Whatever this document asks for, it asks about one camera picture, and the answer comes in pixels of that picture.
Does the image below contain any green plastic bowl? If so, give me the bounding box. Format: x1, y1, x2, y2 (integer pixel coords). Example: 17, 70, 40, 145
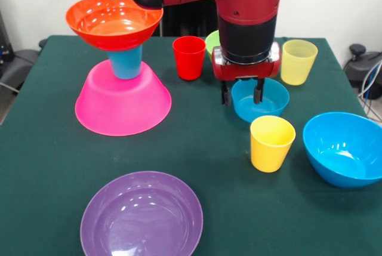
205, 30, 221, 63

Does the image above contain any dark green table cloth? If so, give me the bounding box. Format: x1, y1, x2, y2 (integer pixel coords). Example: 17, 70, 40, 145
0, 35, 382, 256

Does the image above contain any purple plastic bowl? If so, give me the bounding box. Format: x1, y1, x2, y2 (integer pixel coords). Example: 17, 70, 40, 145
79, 171, 204, 256

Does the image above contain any bundle of blue white cables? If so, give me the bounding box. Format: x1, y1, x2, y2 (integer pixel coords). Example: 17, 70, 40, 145
357, 58, 382, 121

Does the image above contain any pink plastic bowl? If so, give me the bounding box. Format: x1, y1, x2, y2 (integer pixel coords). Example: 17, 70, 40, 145
74, 60, 172, 137

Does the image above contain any translucent yellow-green plastic cup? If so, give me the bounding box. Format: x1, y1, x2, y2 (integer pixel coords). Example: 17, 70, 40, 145
280, 39, 319, 86

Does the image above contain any red plastic cup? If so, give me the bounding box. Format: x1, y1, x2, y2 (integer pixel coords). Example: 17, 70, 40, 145
172, 35, 207, 81

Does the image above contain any black floor device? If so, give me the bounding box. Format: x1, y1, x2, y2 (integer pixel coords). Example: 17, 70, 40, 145
343, 44, 382, 100
0, 10, 48, 92

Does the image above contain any blue plastic cup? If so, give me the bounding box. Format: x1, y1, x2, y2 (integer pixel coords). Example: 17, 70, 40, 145
107, 44, 143, 80

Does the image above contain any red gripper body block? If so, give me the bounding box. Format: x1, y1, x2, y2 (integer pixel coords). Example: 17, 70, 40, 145
212, 57, 282, 82

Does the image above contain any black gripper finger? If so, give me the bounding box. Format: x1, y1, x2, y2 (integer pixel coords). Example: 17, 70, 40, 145
253, 78, 266, 104
221, 81, 232, 106

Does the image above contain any orange plastic bowl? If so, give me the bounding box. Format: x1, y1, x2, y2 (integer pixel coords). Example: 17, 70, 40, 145
65, 0, 164, 52

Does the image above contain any small dark blue bowl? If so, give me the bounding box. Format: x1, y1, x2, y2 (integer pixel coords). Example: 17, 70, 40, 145
230, 76, 291, 124

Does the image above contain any yellow plastic cup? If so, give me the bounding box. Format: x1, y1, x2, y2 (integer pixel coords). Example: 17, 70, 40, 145
249, 115, 297, 174

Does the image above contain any large light blue bowl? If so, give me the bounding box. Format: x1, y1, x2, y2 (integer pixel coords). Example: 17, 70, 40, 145
302, 111, 382, 189

